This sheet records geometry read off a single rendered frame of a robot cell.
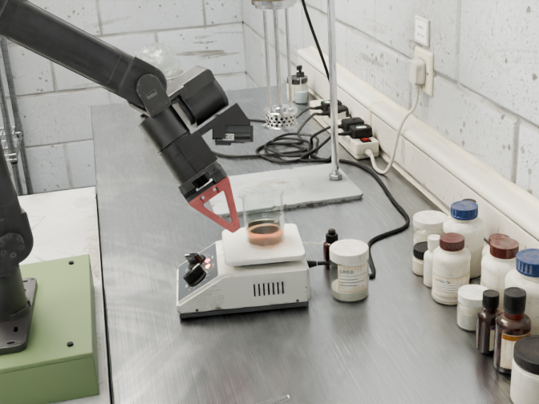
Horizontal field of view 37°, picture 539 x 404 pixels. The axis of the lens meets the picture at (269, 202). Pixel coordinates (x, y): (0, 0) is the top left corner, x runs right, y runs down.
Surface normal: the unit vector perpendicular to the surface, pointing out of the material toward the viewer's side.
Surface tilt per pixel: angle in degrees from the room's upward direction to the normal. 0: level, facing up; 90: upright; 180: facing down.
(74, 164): 90
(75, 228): 0
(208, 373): 0
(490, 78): 90
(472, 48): 90
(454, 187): 90
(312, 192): 0
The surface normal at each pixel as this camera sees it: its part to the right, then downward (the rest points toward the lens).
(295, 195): -0.06, -0.92
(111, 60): 0.35, 0.15
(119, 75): 0.48, 0.33
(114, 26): 0.22, 0.36
